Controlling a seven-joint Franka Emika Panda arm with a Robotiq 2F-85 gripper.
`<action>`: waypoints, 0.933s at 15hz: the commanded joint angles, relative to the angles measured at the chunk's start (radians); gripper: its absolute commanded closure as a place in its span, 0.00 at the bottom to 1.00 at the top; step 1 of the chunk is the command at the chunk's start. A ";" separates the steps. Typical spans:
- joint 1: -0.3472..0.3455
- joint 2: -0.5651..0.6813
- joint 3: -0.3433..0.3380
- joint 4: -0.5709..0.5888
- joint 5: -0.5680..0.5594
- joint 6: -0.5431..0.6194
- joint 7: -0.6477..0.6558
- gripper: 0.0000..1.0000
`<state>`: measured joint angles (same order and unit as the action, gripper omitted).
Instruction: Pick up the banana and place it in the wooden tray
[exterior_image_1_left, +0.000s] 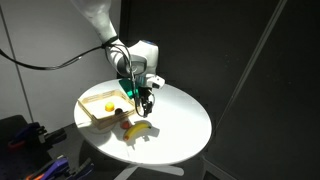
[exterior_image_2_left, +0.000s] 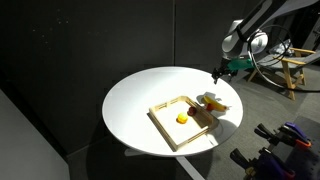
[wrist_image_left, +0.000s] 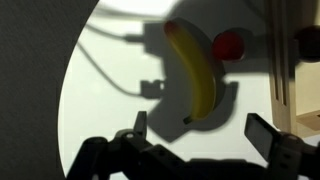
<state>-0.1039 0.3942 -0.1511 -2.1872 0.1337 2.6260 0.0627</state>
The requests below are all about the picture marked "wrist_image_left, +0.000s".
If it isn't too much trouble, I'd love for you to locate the wooden slatted tray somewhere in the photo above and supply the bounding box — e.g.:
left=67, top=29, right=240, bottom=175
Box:
left=265, top=0, right=320, bottom=138

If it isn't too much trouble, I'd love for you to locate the small orange-red fruit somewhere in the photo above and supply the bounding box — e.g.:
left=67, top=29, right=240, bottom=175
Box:
left=212, top=29, right=246, bottom=63

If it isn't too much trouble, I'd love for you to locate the yellow banana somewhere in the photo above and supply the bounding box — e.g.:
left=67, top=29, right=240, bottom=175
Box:
left=163, top=19, right=218, bottom=126

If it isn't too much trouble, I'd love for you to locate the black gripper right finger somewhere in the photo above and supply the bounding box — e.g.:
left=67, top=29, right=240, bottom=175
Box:
left=244, top=112, right=320, bottom=180

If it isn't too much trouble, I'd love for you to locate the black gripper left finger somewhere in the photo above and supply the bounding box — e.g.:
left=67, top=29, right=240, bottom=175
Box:
left=65, top=110, right=188, bottom=180

